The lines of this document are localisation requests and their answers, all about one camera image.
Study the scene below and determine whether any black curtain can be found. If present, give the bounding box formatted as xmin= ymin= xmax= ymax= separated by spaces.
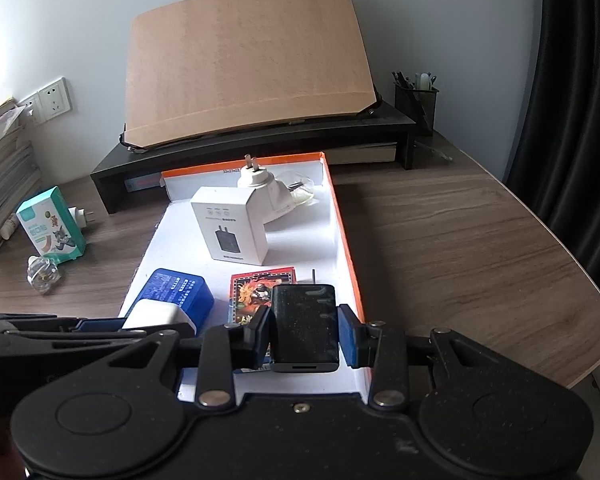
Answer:
xmin=502 ymin=0 xmax=600 ymax=293

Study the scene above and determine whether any black charger adapter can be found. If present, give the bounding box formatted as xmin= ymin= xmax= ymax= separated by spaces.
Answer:
xmin=270 ymin=269 xmax=341 ymax=374

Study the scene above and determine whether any white charger box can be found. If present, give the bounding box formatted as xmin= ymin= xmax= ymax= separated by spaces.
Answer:
xmin=190 ymin=186 xmax=272 ymax=266

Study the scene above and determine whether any red and blue card box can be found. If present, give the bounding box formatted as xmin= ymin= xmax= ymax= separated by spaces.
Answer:
xmin=226 ymin=266 xmax=298 ymax=373

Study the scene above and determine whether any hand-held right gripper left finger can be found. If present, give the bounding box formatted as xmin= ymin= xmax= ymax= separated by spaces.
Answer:
xmin=107 ymin=305 xmax=274 ymax=407

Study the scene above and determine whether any white plug-in mosquito repeller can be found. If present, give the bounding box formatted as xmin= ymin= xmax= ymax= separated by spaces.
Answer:
xmin=236 ymin=154 xmax=322 ymax=213
xmin=67 ymin=206 xmax=99 ymax=235

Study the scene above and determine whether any small white bottle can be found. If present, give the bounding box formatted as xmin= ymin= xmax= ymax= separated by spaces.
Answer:
xmin=0 ymin=211 xmax=22 ymax=241

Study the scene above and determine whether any cardboard sheet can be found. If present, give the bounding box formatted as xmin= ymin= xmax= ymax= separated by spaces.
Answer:
xmin=119 ymin=0 xmax=381 ymax=153

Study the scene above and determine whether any black monitor riser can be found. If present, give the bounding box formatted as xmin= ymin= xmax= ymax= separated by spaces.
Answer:
xmin=90 ymin=100 xmax=418 ymax=216

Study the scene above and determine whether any beige book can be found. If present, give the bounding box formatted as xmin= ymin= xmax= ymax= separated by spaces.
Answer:
xmin=334 ymin=142 xmax=398 ymax=166

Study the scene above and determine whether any teal and white bandage box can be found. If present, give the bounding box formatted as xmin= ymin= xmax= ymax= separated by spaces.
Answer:
xmin=16 ymin=186 xmax=87 ymax=266

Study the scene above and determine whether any blue tin box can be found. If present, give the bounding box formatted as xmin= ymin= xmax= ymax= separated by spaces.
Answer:
xmin=139 ymin=267 xmax=215 ymax=333

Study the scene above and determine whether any white charger adapter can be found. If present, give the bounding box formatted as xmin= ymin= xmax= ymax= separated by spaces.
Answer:
xmin=122 ymin=298 xmax=197 ymax=333

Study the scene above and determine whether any white and orange cardboard box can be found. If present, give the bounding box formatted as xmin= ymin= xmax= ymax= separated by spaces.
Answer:
xmin=117 ymin=151 xmax=379 ymax=403

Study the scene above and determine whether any black mesh pen holder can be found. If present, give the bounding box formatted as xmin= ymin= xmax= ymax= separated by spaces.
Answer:
xmin=392 ymin=71 xmax=440 ymax=137

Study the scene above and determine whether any white wall socket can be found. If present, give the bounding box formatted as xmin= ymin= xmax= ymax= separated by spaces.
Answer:
xmin=37 ymin=77 xmax=73 ymax=122
xmin=17 ymin=91 xmax=42 ymax=125

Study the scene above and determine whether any stack of notebooks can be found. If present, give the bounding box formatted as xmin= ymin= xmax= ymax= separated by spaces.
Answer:
xmin=0 ymin=100 xmax=45 ymax=267

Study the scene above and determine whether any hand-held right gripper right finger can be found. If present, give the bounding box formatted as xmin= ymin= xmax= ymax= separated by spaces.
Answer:
xmin=336 ymin=304 xmax=486 ymax=409

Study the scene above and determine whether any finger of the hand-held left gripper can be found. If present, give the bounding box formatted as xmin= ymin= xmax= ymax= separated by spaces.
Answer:
xmin=0 ymin=324 xmax=193 ymax=361
xmin=0 ymin=312 xmax=126 ymax=334

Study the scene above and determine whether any clear liquid refill bottle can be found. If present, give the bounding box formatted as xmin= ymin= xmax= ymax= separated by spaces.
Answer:
xmin=26 ymin=254 xmax=63 ymax=297

